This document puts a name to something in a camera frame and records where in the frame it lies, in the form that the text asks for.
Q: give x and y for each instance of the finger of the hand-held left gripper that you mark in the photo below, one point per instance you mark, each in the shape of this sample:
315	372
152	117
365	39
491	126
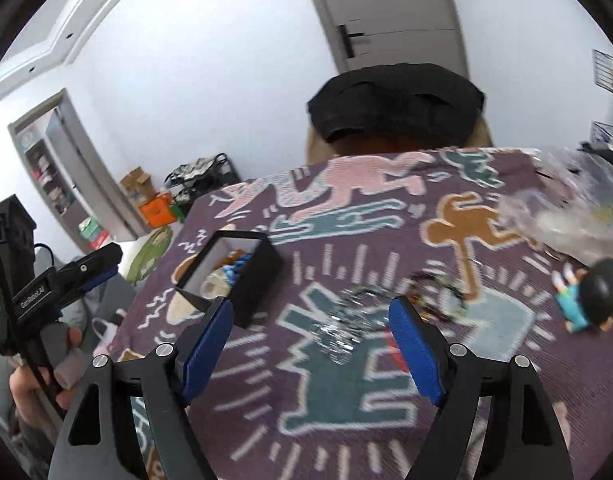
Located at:
94	267

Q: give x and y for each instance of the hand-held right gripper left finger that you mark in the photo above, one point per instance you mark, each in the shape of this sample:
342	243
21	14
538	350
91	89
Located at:
209	352

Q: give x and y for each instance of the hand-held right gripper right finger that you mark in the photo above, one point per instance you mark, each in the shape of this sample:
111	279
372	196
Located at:
416	355

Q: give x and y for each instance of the black jewelry box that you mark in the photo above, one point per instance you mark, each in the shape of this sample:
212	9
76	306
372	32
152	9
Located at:
256	280

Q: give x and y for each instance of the person's left hand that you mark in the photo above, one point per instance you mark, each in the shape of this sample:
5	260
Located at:
31	390

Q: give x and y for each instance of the green red box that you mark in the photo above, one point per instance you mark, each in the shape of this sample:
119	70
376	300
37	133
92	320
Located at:
94	232

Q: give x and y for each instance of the grey sofa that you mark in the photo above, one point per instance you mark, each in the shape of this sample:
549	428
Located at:
81	315

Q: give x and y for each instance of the green floor rug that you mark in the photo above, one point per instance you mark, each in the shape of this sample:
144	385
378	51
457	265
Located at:
149	255

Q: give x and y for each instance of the orange box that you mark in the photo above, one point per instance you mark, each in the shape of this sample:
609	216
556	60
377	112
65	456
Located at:
156	212

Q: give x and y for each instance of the open cardboard box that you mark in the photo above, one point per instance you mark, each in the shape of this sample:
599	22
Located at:
136	182

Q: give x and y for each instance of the grey interior door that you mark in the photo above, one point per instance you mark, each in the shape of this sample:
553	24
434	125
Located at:
86	170

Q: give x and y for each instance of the green paper bag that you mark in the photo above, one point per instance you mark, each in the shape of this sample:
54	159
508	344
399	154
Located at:
178	212

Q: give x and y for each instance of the black shoe rack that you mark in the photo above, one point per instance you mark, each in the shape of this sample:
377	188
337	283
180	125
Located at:
201	180

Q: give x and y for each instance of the printed blanket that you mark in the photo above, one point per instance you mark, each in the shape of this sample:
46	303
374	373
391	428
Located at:
346	220

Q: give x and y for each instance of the black haired toy figurine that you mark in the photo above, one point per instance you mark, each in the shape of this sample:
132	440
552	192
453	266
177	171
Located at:
594	290

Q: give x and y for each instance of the clear plastic bag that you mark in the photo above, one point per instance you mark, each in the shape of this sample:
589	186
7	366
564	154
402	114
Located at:
561	220

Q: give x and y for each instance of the black jacket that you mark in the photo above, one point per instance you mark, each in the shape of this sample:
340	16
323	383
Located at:
396	105

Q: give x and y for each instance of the grey entrance door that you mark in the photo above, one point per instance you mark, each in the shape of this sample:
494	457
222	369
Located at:
386	5

